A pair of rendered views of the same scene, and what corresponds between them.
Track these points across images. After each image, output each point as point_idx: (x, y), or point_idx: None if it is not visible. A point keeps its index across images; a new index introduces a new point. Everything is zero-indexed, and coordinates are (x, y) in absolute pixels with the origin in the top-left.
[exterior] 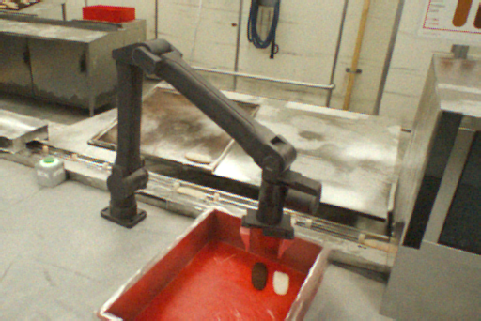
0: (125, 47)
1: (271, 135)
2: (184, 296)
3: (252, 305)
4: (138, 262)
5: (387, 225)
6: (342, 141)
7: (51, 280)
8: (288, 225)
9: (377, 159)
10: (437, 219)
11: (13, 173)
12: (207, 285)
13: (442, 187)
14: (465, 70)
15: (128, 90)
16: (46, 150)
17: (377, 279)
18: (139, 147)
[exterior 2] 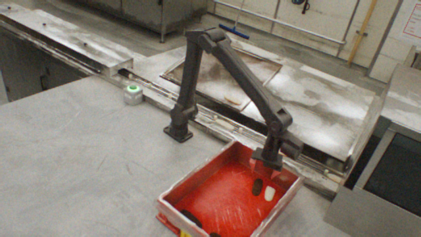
0: (194, 31)
1: (279, 107)
2: (209, 193)
3: (248, 205)
4: (184, 167)
5: (345, 164)
6: (331, 102)
7: (129, 170)
8: (279, 162)
9: (350, 119)
10: (365, 176)
11: (108, 91)
12: (223, 188)
13: (371, 158)
14: (411, 81)
15: (192, 58)
16: (131, 77)
17: (328, 199)
18: (194, 93)
